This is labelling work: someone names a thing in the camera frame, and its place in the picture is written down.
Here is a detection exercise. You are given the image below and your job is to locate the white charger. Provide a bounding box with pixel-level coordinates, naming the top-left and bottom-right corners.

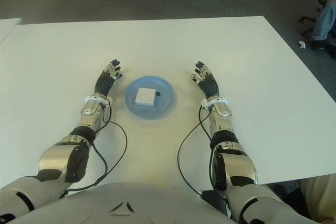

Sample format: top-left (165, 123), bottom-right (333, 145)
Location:
top-left (135, 87), bottom-right (162, 108)

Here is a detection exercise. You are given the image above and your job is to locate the beige object beside robot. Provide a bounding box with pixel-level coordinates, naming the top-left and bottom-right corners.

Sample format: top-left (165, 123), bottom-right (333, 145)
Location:
top-left (299, 175), bottom-right (336, 224)

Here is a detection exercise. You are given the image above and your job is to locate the grey robot torso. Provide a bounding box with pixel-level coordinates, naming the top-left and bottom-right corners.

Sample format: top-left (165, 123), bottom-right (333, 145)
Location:
top-left (15, 181), bottom-right (237, 224)

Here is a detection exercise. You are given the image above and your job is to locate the white side table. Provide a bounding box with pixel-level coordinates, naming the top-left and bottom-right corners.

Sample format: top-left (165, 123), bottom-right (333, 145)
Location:
top-left (0, 18), bottom-right (23, 44)

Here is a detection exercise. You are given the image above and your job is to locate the seated person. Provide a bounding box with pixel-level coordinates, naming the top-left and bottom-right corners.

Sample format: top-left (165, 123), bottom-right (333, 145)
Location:
top-left (311, 3), bottom-right (336, 50)

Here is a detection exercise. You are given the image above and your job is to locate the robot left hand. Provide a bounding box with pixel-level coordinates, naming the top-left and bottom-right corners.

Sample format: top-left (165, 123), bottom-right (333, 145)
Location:
top-left (93, 59), bottom-right (124, 98)

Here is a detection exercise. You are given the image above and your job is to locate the black office chair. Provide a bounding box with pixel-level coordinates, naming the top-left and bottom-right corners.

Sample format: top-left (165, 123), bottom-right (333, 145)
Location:
top-left (299, 0), bottom-right (336, 36)

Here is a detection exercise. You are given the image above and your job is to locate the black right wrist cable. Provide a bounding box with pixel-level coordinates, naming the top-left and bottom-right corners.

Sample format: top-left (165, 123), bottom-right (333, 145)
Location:
top-left (177, 105), bottom-right (229, 204)

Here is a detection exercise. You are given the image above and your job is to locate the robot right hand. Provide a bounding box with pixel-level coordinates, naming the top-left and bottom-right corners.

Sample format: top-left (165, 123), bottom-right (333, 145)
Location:
top-left (191, 61), bottom-right (221, 101)

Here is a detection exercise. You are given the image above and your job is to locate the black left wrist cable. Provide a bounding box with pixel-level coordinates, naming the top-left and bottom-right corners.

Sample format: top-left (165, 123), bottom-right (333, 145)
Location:
top-left (59, 105), bottom-right (128, 200)

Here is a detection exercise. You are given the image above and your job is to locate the blue plastic plate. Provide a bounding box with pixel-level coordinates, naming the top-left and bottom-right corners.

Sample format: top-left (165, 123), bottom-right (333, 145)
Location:
top-left (124, 76), bottom-right (176, 121)

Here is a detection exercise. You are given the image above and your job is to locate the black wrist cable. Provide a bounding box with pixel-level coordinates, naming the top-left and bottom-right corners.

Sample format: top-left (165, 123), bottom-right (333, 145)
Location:
top-left (59, 105), bottom-right (128, 200)
top-left (177, 105), bottom-right (229, 204)

